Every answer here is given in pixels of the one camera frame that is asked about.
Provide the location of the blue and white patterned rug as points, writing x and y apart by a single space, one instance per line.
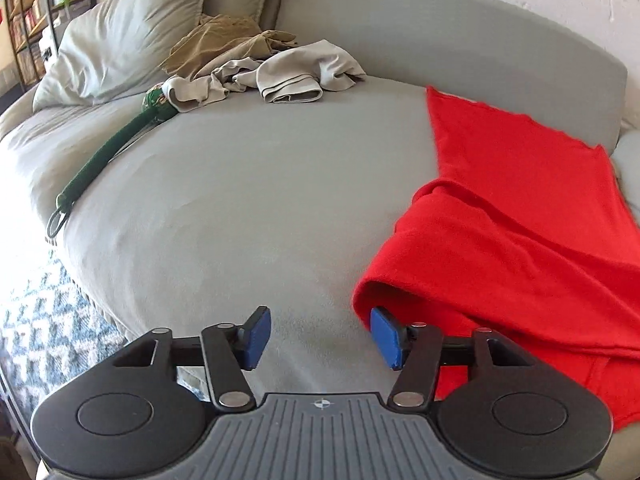
50 330

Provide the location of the dark bookshelf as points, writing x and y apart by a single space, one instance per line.
25 15

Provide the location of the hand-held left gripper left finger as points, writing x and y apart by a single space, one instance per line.
257 335

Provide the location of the grey pillow right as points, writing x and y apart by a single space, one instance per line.
631 152

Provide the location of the beige garment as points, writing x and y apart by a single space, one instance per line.
300 67

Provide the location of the grey padded headboard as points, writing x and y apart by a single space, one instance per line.
425 35

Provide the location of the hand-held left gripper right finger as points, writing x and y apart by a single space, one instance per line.
387 337

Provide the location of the grey bed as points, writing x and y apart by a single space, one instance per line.
225 210

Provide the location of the red garment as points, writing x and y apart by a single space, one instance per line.
525 220

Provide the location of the large grey-green pillow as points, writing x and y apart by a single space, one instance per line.
120 45

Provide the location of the tan garment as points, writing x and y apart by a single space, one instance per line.
210 45

